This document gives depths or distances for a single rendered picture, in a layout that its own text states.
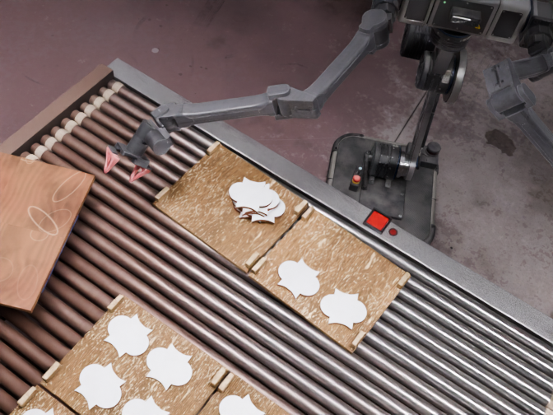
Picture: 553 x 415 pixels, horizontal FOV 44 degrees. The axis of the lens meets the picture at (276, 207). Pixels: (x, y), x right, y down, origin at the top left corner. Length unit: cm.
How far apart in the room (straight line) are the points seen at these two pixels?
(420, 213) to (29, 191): 183
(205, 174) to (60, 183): 49
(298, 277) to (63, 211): 77
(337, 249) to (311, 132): 160
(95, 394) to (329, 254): 85
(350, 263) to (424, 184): 123
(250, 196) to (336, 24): 234
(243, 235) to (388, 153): 118
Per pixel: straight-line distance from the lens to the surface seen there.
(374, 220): 239
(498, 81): 197
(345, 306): 218
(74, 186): 228
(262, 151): 251
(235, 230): 228
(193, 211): 232
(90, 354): 211
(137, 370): 208
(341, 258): 227
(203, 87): 396
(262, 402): 205
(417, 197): 337
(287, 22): 440
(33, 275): 214
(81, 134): 257
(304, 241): 228
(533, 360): 234
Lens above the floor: 288
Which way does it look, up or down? 56 degrees down
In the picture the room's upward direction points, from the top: 10 degrees clockwise
